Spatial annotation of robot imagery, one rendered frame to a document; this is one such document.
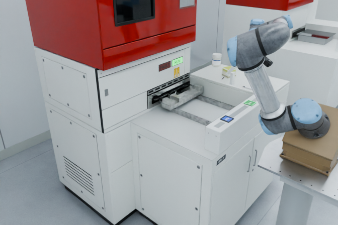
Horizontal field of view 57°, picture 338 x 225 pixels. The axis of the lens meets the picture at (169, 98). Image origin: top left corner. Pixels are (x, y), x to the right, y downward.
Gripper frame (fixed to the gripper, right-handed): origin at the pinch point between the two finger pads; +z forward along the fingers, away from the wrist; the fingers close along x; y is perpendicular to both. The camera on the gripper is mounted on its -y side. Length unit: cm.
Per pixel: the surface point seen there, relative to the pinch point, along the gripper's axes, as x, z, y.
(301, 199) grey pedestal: 18, 50, -43
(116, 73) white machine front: 53, -6, 59
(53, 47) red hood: 66, -15, 103
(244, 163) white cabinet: 8, 53, -4
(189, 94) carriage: -1, 23, 47
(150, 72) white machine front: 26, 1, 59
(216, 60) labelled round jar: -41, 8, 52
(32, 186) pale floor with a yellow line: 80, 111, 149
